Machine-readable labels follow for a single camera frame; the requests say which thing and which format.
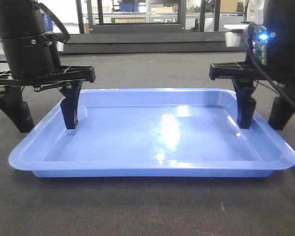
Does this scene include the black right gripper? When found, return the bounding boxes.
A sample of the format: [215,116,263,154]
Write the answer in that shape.
[209,61,295,130]

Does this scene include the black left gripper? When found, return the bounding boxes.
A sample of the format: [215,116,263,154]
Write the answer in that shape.
[0,66,96,133]

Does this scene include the light blue plastic tray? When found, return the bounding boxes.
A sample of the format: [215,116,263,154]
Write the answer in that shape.
[9,88,295,177]

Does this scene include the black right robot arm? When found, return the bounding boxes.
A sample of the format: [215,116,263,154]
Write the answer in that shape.
[209,0,295,130]

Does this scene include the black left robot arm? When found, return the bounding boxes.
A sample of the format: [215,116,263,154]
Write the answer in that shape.
[0,0,95,133]

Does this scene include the green circuit board with LED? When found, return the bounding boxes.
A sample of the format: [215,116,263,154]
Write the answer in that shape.
[248,23,275,66]

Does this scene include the white table at right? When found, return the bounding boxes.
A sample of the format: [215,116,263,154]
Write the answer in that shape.
[224,24,248,48]

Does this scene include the blue crate on side table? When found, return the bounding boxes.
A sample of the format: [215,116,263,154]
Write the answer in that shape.
[41,11,54,31]

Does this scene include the blue bin far background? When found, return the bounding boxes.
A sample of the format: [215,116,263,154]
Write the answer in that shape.
[119,2,139,12]

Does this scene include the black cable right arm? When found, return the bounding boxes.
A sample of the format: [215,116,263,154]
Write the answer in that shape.
[246,23,295,113]

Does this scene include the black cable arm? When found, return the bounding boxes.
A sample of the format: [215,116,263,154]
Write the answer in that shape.
[246,23,295,113]
[36,2,71,44]

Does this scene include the black metal rack frame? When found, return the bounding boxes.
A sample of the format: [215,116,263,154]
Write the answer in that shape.
[76,0,221,34]

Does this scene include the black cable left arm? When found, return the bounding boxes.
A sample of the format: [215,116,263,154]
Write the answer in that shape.
[36,2,71,44]

